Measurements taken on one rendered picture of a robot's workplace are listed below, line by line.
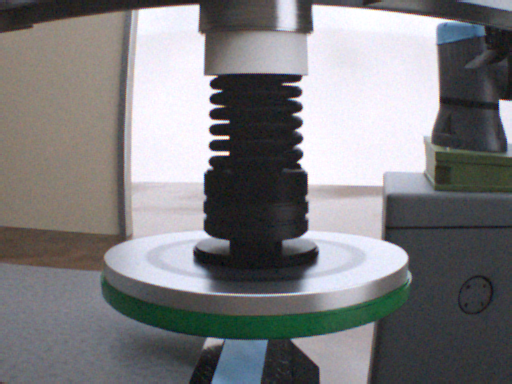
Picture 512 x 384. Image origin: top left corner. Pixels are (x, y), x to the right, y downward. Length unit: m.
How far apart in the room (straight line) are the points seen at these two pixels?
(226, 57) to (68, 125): 5.28
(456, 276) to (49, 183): 4.83
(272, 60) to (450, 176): 0.88
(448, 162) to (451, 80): 0.18
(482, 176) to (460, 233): 0.12
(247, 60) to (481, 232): 0.88
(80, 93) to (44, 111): 0.38
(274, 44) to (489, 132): 0.96
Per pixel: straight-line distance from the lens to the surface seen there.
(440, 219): 1.28
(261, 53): 0.47
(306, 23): 0.48
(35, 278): 0.68
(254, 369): 0.54
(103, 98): 5.62
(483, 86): 1.40
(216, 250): 0.49
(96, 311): 0.57
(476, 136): 1.38
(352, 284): 0.43
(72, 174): 5.75
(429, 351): 1.34
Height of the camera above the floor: 1.00
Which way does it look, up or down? 7 degrees down
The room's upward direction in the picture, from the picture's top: straight up
